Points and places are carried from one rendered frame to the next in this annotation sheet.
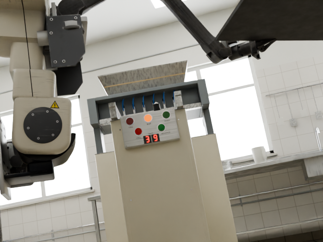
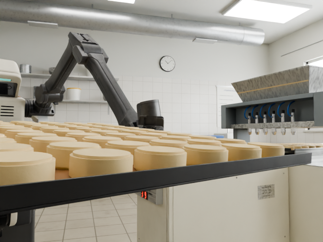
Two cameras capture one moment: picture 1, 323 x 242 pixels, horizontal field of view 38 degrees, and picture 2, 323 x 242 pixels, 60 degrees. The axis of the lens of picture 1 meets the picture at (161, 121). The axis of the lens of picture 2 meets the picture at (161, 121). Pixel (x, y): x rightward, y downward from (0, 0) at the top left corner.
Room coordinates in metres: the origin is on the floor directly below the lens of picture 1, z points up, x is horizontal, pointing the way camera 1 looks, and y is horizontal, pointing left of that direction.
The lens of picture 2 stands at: (1.50, -1.09, 0.99)
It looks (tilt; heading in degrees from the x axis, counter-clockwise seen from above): 3 degrees up; 63
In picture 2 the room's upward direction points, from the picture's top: straight up
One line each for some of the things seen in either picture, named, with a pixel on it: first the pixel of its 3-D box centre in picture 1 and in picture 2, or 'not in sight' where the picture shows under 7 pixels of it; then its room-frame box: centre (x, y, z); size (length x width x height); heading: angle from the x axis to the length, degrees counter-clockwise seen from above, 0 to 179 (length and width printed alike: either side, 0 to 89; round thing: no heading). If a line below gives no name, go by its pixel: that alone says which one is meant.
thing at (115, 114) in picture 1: (134, 150); not in sight; (2.99, 0.20, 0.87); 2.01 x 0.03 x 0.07; 0
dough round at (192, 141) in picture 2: not in sight; (203, 147); (1.72, -0.77, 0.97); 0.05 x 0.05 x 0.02
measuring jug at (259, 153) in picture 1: (260, 156); not in sight; (5.12, -0.99, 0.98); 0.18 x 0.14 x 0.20; 30
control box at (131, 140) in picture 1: (149, 128); (147, 182); (2.01, 0.06, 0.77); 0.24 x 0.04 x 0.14; 90
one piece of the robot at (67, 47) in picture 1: (62, 50); not in sight; (1.39, 0.27, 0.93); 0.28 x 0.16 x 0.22; 13
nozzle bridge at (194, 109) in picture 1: (152, 122); (282, 129); (2.88, 0.06, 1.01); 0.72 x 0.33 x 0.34; 90
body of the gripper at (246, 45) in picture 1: (248, 47); (152, 134); (1.82, -0.40, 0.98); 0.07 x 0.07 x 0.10; 58
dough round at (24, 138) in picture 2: not in sight; (37, 141); (1.52, -0.70, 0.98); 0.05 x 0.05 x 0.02
